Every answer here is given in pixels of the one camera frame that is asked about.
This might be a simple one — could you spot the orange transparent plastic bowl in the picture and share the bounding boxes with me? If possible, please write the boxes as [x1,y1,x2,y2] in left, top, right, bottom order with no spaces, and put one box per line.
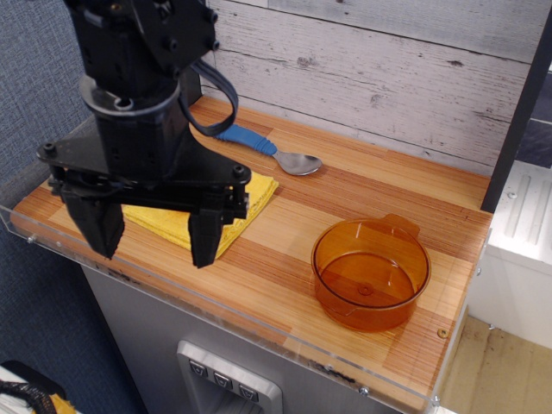
[311,214,431,332]

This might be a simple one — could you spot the black vertical post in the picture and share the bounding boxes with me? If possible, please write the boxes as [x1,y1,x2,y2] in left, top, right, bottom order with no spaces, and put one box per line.
[480,10,551,213]

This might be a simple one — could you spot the white toy sink counter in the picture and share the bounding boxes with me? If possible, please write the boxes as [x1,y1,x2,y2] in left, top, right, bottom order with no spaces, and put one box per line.
[467,161,551,348]

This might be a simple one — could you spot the clear acrylic edge guard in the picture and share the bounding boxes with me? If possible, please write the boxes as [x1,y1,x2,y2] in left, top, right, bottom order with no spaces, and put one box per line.
[1,203,444,413]

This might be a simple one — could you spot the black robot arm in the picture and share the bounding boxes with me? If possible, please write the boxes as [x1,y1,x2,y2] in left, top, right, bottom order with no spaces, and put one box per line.
[38,1,251,267]

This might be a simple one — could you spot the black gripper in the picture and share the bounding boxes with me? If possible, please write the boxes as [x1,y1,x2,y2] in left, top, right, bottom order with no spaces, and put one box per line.
[37,79,252,268]

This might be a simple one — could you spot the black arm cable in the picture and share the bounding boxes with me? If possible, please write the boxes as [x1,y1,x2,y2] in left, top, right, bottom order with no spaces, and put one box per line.
[179,59,240,137]

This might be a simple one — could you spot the folded yellow cloth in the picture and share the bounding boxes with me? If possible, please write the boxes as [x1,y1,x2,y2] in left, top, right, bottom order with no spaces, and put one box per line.
[122,172,279,259]

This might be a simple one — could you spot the blue handled metal spoon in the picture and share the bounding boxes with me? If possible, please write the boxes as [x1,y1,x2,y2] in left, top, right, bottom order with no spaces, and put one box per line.
[216,125,323,176]

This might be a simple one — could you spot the grey toy fridge cabinet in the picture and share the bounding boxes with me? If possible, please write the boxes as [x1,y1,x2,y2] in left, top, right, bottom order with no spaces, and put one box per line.
[84,268,393,413]

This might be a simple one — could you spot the silver dispenser button panel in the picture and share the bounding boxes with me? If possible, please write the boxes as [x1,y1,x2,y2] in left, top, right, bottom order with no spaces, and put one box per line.
[177,340,284,413]

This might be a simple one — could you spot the black and yellow object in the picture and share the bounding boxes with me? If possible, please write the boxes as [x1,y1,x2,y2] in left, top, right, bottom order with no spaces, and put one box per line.
[1,361,78,413]

